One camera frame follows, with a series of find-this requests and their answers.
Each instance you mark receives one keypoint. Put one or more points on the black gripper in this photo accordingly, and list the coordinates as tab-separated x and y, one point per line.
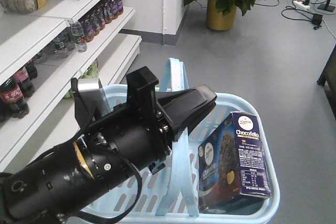
140	131

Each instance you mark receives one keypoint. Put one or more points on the blue Chocofello cookie box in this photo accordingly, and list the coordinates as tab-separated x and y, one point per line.
232	166

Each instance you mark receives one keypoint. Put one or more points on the light blue plastic basket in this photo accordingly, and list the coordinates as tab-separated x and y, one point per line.
171	196

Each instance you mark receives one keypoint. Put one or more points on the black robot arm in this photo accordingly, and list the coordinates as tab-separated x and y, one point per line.
56	186

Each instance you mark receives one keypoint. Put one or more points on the dark wooden display stand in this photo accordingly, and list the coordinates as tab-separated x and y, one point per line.
328	77

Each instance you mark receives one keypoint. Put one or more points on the white supermarket shelf unit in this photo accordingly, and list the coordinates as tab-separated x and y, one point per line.
24	37

